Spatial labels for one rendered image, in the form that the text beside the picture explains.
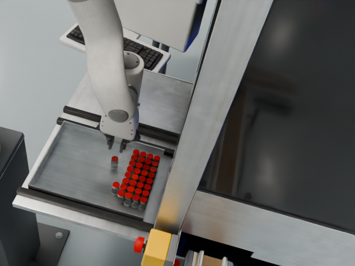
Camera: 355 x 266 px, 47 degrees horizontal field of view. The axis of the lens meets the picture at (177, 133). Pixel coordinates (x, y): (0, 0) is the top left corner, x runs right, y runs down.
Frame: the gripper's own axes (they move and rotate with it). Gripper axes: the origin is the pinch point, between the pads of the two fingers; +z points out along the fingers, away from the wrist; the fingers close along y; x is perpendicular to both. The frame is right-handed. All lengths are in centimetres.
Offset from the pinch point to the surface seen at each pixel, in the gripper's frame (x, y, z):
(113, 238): -19, 0, 100
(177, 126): -23.9, -15.5, 12.1
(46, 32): -157, 96, 100
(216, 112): 22, -22, -45
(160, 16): -77, 5, 6
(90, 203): 16.2, 1.9, 9.1
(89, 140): -7.3, 10.8, 12.1
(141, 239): 27.4, -15.0, -1.1
